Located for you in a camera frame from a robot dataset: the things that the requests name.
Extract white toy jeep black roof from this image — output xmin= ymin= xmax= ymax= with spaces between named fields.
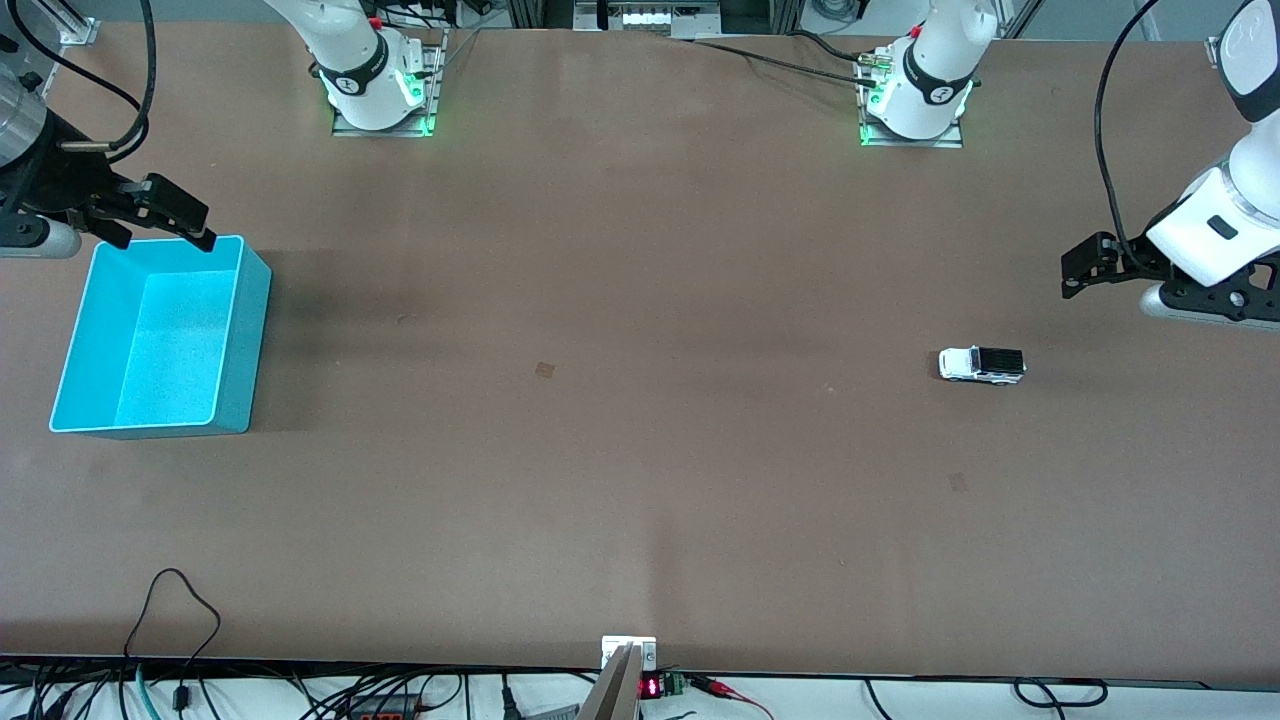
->
xmin=939 ymin=346 xmax=1027 ymax=386

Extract cyan plastic bin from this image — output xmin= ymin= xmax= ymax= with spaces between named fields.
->
xmin=49 ymin=235 xmax=273 ymax=439

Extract silver metal rack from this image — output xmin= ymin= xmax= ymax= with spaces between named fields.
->
xmin=573 ymin=0 xmax=723 ymax=39

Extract red clip lead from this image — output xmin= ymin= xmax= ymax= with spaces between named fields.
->
xmin=688 ymin=675 xmax=776 ymax=720

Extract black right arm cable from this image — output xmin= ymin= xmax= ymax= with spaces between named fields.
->
xmin=0 ymin=0 xmax=157 ymax=163

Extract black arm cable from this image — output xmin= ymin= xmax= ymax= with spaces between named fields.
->
xmin=1094 ymin=0 xmax=1166 ymax=276
xmin=0 ymin=0 xmax=157 ymax=163

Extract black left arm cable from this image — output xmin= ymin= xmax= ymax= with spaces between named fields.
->
xmin=1094 ymin=0 xmax=1166 ymax=276

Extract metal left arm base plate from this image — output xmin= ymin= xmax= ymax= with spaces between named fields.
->
xmin=857 ymin=60 xmax=966 ymax=150

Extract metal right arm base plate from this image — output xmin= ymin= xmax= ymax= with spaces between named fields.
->
xmin=331 ymin=28 xmax=448 ymax=139

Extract short black table cable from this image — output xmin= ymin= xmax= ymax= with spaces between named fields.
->
xmin=788 ymin=30 xmax=881 ymax=63

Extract long black table cable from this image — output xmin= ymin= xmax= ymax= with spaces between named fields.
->
xmin=690 ymin=38 xmax=881 ymax=91

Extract thin black looped cable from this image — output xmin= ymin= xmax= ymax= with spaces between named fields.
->
xmin=124 ymin=568 xmax=223 ymax=713

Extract black coiled cable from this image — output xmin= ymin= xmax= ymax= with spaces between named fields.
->
xmin=1012 ymin=677 xmax=1111 ymax=709

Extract black equipment frame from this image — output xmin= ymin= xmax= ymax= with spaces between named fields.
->
xmin=508 ymin=0 xmax=576 ymax=29

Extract tangled black cables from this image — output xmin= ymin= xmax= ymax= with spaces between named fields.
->
xmin=290 ymin=670 xmax=471 ymax=720
xmin=0 ymin=660 xmax=126 ymax=720

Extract white mount plate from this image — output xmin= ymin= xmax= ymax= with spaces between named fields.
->
xmin=601 ymin=635 xmax=658 ymax=673

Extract grey camera mount bar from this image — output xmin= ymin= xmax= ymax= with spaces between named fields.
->
xmin=577 ymin=643 xmax=642 ymax=720

